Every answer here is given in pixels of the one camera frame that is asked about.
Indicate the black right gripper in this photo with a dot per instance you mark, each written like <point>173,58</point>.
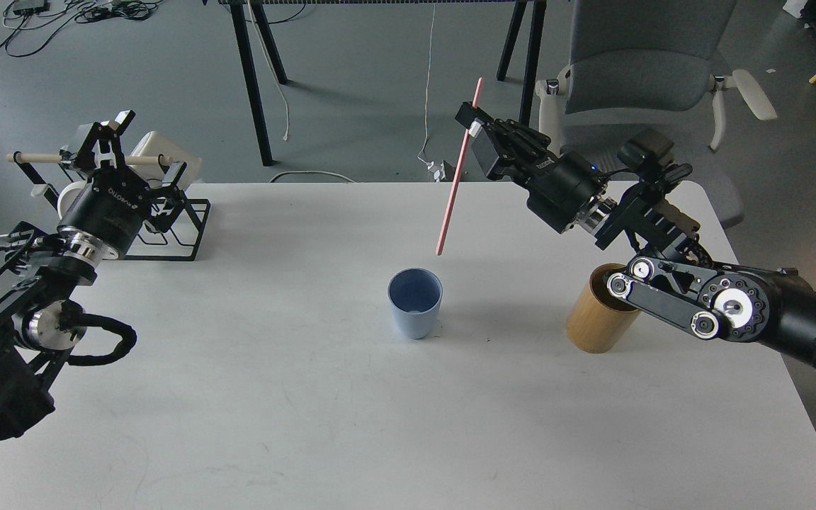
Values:
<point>560,187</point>

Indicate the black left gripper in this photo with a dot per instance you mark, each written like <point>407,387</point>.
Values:
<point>115,202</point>

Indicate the pink chopstick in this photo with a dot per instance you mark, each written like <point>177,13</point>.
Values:
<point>453,192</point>

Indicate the blue plastic cup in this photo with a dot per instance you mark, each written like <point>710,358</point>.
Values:
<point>415,296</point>

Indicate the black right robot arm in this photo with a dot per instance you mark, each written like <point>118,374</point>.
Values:
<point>671,277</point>

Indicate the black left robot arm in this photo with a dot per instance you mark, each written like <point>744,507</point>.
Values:
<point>41,328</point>

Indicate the white power adapter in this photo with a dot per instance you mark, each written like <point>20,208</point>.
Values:
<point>441,171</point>

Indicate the wooden dowel rod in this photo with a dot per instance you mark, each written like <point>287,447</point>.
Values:
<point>23,158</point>

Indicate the grey office chair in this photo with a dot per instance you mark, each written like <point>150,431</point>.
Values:
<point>628,58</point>

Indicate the bamboo cylinder holder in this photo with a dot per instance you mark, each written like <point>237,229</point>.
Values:
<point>598,319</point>

